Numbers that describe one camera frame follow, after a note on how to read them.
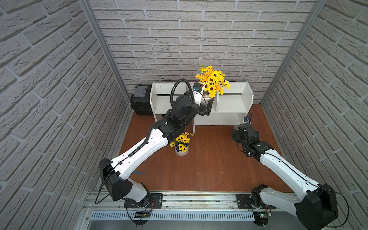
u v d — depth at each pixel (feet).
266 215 2.28
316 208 1.27
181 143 2.66
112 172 1.29
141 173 2.73
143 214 2.28
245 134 2.04
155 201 2.39
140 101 3.21
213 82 1.80
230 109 2.72
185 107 1.51
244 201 2.40
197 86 1.68
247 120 2.29
